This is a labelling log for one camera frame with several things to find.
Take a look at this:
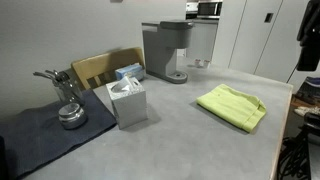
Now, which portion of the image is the microwave oven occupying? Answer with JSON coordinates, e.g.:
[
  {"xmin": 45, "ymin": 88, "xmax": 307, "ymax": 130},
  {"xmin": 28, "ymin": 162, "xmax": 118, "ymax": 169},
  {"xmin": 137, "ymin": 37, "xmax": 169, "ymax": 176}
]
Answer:
[{"xmin": 196, "ymin": 0, "xmax": 224, "ymax": 20}]

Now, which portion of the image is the black recessed door handle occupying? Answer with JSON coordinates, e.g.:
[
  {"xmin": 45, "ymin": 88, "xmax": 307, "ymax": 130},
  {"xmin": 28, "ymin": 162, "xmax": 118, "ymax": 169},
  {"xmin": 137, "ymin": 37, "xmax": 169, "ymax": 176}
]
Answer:
[{"xmin": 264, "ymin": 12, "xmax": 275, "ymax": 24}]

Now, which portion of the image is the white tissue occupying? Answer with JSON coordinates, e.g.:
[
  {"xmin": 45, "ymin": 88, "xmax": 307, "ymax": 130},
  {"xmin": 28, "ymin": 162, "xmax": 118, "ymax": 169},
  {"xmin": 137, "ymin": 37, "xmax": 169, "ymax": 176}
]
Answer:
[{"xmin": 111, "ymin": 75, "xmax": 133, "ymax": 94}]

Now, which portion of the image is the round silver tin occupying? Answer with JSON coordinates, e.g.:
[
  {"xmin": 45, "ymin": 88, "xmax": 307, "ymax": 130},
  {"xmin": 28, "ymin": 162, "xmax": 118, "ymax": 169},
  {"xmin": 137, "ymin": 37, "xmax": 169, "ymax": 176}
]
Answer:
[{"xmin": 58, "ymin": 102, "xmax": 88, "ymax": 130}]

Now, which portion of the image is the metal utensil handle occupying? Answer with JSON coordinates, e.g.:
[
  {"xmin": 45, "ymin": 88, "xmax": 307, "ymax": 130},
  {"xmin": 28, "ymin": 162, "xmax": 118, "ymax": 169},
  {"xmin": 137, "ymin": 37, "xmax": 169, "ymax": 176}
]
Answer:
[
  {"xmin": 33, "ymin": 71, "xmax": 57, "ymax": 82},
  {"xmin": 44, "ymin": 69, "xmax": 71, "ymax": 83}
]

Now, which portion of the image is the black tripod with cables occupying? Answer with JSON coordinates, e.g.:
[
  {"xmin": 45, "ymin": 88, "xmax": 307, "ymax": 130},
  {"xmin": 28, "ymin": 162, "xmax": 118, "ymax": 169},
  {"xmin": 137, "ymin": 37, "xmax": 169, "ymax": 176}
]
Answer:
[{"xmin": 278, "ymin": 111, "xmax": 320, "ymax": 180}]

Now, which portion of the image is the yellow microfibre towel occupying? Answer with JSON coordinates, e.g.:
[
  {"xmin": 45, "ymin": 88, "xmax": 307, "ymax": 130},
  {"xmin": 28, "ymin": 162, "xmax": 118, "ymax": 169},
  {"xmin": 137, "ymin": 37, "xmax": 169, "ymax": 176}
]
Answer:
[{"xmin": 195, "ymin": 83, "xmax": 268, "ymax": 134}]

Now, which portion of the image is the grey kitchen counter cabinet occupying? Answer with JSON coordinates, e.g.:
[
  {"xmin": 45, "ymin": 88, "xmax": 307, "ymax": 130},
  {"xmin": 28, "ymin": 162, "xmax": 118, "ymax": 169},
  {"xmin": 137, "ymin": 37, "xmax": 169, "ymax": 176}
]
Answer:
[{"xmin": 185, "ymin": 18, "xmax": 220, "ymax": 63}]

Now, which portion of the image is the glass utensil jar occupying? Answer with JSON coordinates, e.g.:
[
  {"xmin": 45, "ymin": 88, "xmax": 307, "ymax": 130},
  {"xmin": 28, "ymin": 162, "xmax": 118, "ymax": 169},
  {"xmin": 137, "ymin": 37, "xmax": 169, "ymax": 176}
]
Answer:
[{"xmin": 53, "ymin": 78, "xmax": 86, "ymax": 108}]

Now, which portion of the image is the dark blue cloth mat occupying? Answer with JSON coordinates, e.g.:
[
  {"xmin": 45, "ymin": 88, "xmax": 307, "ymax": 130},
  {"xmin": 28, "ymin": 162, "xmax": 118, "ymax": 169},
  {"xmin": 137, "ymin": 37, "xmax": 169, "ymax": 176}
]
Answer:
[{"xmin": 0, "ymin": 89, "xmax": 118, "ymax": 179}]

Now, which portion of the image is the grey pod coffee machine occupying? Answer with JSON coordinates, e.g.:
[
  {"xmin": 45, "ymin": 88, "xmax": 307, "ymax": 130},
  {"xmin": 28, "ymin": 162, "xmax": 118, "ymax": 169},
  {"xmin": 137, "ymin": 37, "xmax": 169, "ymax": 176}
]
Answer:
[{"xmin": 141, "ymin": 19, "xmax": 195, "ymax": 84}]

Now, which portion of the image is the blue tissue pack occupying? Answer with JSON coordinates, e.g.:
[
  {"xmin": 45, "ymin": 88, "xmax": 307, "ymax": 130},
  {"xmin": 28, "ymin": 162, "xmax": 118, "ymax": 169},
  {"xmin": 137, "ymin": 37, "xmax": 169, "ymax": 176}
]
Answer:
[{"xmin": 114, "ymin": 63, "xmax": 146, "ymax": 82}]

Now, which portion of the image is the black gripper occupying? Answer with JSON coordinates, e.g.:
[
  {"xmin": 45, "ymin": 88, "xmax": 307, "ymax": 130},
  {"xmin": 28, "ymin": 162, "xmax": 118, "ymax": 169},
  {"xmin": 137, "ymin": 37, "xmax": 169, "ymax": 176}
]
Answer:
[{"xmin": 296, "ymin": 0, "xmax": 320, "ymax": 72}]

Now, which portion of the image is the grey cube tissue box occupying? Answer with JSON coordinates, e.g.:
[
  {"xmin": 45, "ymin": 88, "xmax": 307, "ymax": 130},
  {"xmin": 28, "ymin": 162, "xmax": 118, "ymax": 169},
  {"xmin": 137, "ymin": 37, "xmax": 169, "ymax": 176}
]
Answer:
[{"xmin": 105, "ymin": 77, "xmax": 149, "ymax": 130}]

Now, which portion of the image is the white closet door with handle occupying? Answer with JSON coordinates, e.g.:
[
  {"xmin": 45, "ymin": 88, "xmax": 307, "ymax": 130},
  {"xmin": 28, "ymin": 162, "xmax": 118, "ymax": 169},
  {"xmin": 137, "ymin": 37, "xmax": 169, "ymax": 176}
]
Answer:
[{"xmin": 228, "ymin": 0, "xmax": 284, "ymax": 75}]

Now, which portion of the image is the dark striped bag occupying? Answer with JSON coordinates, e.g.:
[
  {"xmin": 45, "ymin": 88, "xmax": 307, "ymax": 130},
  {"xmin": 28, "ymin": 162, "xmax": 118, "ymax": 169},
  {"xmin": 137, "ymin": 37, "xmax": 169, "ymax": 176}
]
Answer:
[{"xmin": 294, "ymin": 76, "xmax": 320, "ymax": 106}]

